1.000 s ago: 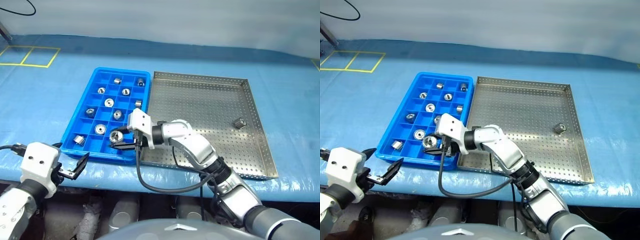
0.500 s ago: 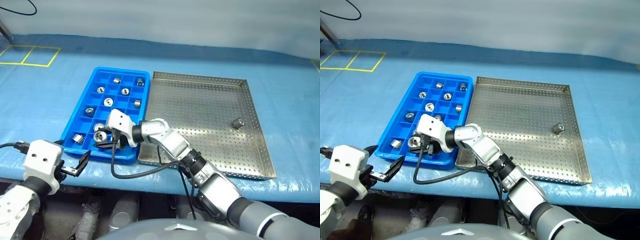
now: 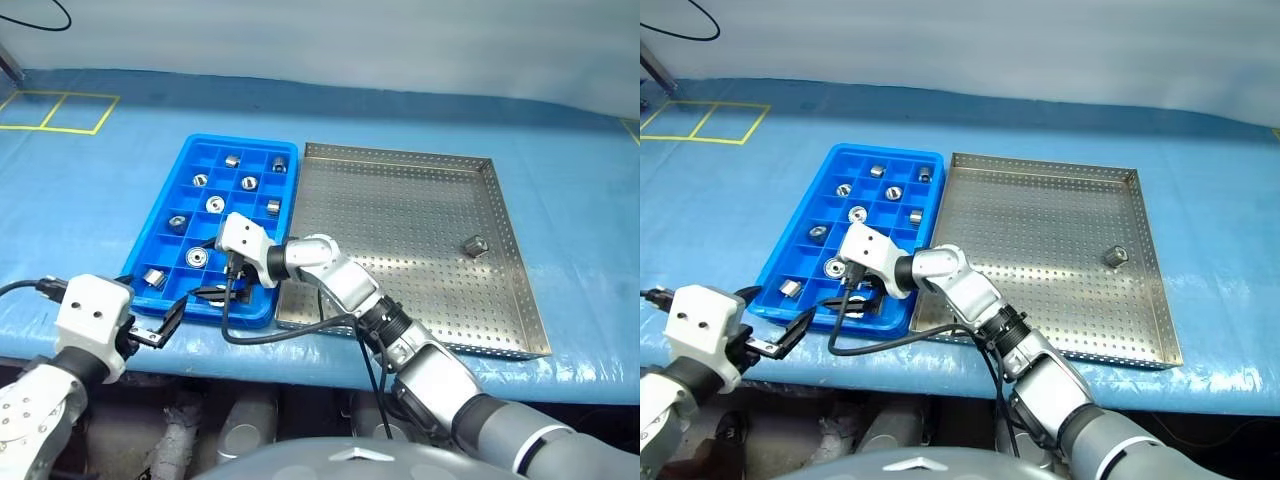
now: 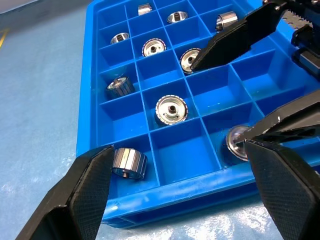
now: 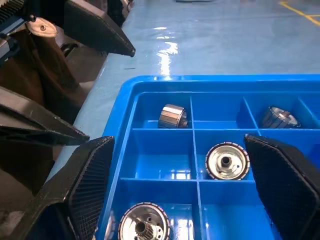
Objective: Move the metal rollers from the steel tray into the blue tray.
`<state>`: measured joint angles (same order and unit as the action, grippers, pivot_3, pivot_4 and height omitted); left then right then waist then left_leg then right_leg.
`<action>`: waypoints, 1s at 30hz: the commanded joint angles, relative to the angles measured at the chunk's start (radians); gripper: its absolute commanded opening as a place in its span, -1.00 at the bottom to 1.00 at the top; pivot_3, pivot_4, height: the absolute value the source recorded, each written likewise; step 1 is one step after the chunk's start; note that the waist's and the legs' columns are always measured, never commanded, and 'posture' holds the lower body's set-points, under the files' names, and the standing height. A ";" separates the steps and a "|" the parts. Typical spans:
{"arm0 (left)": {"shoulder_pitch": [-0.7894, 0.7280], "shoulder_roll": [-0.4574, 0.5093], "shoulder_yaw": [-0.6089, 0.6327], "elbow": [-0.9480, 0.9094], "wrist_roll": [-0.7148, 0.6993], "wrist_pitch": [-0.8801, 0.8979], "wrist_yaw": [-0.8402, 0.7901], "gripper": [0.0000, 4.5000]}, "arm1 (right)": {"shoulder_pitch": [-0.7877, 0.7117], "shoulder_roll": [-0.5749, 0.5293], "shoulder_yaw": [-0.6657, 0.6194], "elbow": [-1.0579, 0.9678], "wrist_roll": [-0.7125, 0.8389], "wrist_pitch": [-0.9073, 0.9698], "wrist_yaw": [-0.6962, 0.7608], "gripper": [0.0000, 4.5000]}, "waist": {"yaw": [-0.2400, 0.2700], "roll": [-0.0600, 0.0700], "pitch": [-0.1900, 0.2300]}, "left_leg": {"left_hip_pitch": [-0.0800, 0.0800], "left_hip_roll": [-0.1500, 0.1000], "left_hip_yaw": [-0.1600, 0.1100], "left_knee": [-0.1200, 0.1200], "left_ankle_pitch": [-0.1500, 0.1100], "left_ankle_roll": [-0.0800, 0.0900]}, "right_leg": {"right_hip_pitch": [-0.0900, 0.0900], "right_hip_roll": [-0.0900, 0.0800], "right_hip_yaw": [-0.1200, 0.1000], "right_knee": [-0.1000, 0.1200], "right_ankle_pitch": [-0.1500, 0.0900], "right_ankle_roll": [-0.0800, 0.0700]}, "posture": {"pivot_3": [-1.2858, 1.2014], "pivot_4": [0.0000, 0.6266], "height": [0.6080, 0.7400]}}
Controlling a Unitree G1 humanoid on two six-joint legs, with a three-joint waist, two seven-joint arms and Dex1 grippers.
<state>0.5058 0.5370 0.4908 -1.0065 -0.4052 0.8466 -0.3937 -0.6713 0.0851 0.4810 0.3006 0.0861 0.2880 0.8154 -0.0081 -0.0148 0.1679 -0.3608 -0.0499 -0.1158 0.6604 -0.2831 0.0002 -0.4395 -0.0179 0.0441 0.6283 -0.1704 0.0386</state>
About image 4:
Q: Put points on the blue compartment tray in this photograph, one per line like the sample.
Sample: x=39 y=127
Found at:
x=180 y=155

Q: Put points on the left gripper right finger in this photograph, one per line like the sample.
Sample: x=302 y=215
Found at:
x=290 y=195

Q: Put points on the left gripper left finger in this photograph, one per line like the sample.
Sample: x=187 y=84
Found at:
x=75 y=200

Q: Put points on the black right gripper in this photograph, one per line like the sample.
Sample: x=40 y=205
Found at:
x=307 y=42

